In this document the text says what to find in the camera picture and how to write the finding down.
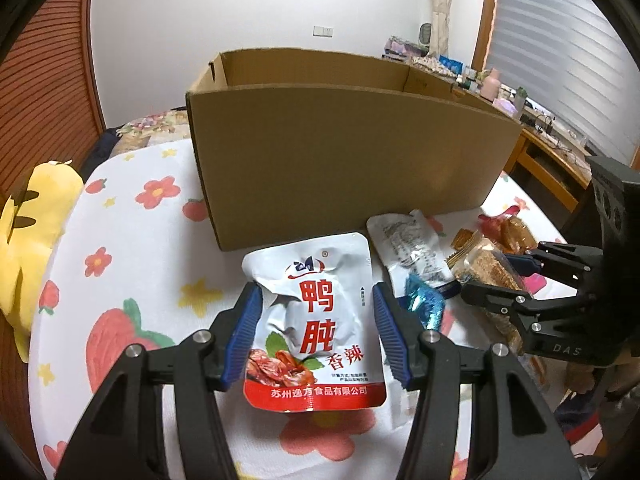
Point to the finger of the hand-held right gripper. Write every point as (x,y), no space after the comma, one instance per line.
(555,260)
(500,300)

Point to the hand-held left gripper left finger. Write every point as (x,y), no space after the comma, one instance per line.
(245,335)

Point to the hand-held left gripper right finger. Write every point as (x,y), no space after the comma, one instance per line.
(392,340)

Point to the clear cracker packet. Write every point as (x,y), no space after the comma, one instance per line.
(487,265)

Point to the white and red snack pouch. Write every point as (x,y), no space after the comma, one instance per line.
(320,310)

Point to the silver and blue snack pouch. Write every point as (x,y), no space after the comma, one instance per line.
(405,245)

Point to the cardboard box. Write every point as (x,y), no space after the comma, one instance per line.
(325,160)

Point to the pink packet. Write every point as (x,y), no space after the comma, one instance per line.
(534,284)

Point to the orange snack packet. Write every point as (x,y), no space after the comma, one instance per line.
(517,235)

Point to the blue candy wrapper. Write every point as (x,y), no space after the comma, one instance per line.
(425,302)

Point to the red snack packet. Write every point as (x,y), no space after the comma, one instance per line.
(495,217)

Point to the wooden desk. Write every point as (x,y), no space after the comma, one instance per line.
(540,160)

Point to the brown snack packet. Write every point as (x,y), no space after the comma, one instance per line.
(582,377)

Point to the strawberry printed blanket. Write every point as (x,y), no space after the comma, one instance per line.
(150,260)

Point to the pink bottle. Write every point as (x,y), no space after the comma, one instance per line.
(490,85)

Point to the grey window blind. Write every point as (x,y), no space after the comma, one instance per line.
(560,60)

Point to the blue box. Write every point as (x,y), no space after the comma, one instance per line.
(452,64)

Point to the floral quilt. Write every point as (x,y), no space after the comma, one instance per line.
(150,127)

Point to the dark cloth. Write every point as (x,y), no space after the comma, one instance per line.
(102,150)

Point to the yellow plush toy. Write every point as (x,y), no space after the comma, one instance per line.
(30,240)

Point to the round grey fan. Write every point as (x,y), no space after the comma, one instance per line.
(426,37)

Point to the pile of folded clothes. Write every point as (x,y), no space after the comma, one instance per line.
(402,47)

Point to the light curtain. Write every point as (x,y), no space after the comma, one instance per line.
(442,10)

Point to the wooden slatted wardrobe door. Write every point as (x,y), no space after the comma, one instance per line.
(50,85)

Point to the white wall socket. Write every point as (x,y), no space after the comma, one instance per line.
(323,30)

